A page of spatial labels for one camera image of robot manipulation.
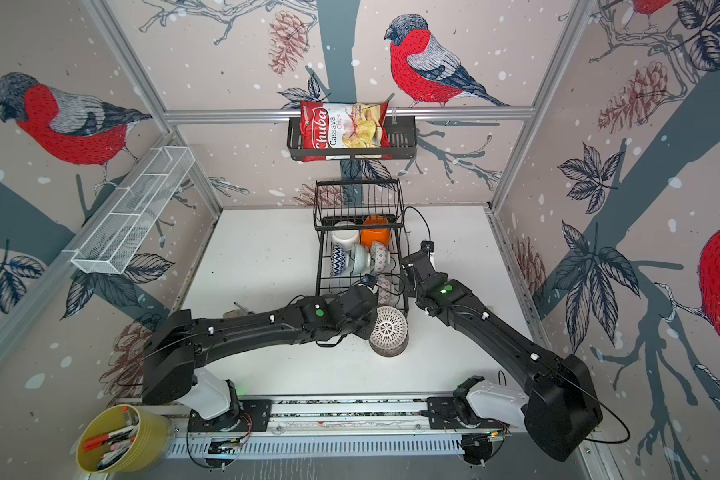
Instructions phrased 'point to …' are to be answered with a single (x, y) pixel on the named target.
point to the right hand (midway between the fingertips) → (414, 280)
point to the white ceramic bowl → (347, 239)
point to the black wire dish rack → (359, 225)
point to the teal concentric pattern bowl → (362, 259)
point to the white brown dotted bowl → (389, 335)
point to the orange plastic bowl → (369, 236)
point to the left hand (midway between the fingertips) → (374, 320)
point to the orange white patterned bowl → (337, 260)
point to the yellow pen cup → (122, 438)
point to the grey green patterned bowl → (380, 256)
